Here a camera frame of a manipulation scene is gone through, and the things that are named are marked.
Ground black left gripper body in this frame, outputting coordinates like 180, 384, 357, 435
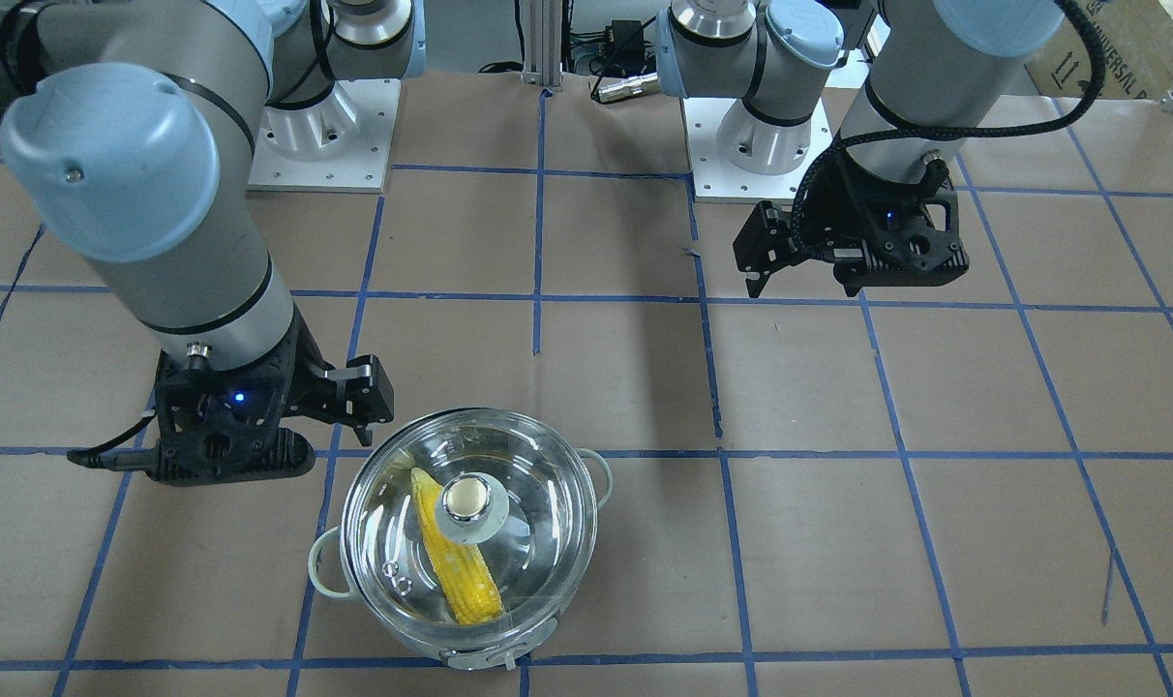
809, 150, 971, 297

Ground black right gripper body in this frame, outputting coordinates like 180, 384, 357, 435
149, 313, 316, 487

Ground glass pot lid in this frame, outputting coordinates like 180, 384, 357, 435
340, 410, 599, 642

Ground yellow corn cob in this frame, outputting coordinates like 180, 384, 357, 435
411, 468, 506, 625

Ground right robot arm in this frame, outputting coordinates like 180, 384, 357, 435
0, 1, 423, 486

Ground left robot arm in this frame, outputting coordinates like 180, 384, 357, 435
657, 1, 1108, 297

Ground white cooking pot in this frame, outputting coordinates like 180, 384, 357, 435
306, 447, 615, 671

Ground brown paper mat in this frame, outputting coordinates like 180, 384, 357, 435
0, 74, 1173, 696

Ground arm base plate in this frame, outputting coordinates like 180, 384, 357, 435
249, 77, 402, 194
682, 99, 830, 204

